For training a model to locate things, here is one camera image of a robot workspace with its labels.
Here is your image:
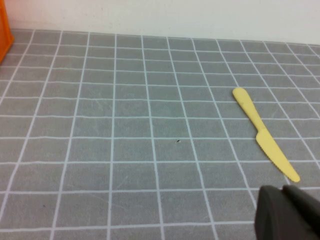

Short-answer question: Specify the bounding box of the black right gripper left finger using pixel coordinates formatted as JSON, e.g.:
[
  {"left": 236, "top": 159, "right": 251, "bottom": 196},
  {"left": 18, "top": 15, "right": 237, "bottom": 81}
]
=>
[{"left": 254, "top": 185, "right": 320, "bottom": 240}]

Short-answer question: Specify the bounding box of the yellow plastic knife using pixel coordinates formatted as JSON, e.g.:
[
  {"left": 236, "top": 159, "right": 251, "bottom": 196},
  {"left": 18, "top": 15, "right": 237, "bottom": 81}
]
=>
[{"left": 232, "top": 86, "right": 301, "bottom": 184}]

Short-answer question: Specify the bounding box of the orange plastic cutlery holder crate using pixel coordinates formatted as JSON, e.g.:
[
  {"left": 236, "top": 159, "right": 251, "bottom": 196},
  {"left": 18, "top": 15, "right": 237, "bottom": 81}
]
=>
[{"left": 0, "top": 0, "right": 15, "bottom": 65}]

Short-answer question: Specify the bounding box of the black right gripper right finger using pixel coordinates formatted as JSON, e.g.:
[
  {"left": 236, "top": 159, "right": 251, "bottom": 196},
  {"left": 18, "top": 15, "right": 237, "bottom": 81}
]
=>
[{"left": 282, "top": 184, "right": 320, "bottom": 233}]

